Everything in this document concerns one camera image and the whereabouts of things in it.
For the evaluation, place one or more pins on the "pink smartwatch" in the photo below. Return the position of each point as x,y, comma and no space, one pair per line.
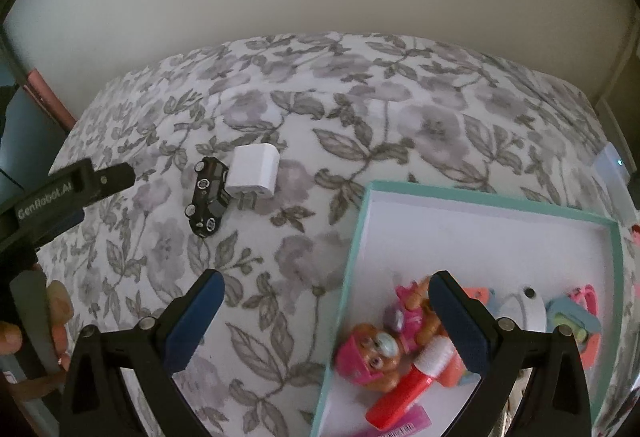
586,297

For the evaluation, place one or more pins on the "person's left hand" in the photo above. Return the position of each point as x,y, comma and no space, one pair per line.
56,299

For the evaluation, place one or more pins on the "grey floral blanket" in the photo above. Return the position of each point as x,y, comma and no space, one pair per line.
400,117

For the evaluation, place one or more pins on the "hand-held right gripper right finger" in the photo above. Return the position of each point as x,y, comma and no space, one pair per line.
460,322

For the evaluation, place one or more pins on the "pink puppy toy figure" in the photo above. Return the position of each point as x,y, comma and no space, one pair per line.
370,357

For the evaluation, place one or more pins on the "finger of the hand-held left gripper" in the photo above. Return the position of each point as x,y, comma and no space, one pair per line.
115,179
60,224

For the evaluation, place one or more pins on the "coral teal rectangular box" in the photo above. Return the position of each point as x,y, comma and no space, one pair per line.
452,369

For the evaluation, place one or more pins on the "coral teal curved dispenser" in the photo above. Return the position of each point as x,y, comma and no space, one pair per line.
591,342

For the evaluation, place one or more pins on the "teal rimmed white tray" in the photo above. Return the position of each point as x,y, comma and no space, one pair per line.
475,237

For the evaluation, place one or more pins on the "dark cabinet door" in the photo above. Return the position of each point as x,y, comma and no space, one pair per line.
22,137

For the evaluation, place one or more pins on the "purple lighter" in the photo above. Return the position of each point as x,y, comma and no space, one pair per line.
405,424

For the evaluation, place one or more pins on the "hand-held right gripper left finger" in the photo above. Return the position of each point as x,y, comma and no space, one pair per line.
196,317

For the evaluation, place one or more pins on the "white device with light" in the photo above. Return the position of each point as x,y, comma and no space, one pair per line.
612,167

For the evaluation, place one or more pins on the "white charger adapter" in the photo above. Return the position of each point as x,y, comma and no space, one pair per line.
252,167

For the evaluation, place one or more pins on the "red squeeze bottle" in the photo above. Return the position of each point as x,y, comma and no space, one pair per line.
395,407

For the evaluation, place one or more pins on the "white smartwatch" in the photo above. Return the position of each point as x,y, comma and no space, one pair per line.
525,312

